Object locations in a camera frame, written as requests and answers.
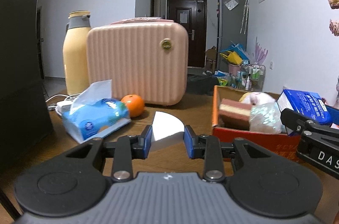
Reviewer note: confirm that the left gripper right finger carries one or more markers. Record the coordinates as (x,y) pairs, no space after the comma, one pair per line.
(211,150)

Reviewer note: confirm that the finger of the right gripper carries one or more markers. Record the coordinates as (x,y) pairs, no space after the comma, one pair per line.
(299,123)
(334,115)

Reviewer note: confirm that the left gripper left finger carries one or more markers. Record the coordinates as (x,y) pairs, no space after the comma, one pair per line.
(126,149)

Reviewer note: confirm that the blue small box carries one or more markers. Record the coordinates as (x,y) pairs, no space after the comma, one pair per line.
(305,103)

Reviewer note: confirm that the clear plastic bag bundle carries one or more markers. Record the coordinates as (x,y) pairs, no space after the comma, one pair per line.
(266,119)

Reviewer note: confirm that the pink yellow layered sponge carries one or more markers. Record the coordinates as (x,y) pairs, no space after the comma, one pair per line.
(234,114)

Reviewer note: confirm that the white round sponge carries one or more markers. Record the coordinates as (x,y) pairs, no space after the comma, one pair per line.
(167,130)

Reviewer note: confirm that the white yellow plush toy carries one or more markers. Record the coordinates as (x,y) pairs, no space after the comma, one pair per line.
(256,98)

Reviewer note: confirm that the red cardboard box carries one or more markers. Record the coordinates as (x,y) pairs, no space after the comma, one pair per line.
(282,144)

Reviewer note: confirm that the orange fruit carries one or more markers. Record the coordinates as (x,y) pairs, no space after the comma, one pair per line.
(134,103)

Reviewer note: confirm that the blue tissue pack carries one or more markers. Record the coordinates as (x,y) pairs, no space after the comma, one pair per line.
(95,113)

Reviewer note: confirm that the pink ribbed suitcase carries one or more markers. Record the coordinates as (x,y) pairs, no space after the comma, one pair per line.
(149,59)

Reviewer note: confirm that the black paper shopping bag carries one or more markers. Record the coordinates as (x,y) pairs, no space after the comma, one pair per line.
(24,116)

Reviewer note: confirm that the yellow thermos jug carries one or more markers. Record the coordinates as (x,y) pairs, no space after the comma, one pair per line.
(75,51)

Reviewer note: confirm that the grey refrigerator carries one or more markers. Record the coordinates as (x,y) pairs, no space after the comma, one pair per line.
(230,28)

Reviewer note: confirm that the dark entrance door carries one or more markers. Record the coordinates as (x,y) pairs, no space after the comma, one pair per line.
(192,15)

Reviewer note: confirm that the wire storage cart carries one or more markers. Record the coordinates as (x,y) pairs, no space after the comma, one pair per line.
(250,77)

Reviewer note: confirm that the white charger with cable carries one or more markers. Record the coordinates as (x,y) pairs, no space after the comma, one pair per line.
(60,103)

